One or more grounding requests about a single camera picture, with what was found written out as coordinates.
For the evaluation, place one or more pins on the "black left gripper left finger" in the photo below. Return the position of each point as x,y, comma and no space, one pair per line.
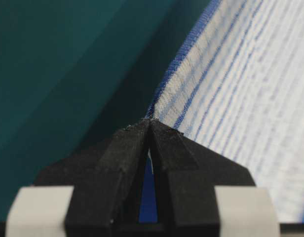
81,195

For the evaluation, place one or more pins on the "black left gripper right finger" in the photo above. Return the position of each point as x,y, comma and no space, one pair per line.
201,193

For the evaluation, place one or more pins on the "blue white striped towel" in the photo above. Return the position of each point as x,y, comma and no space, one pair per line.
236,86

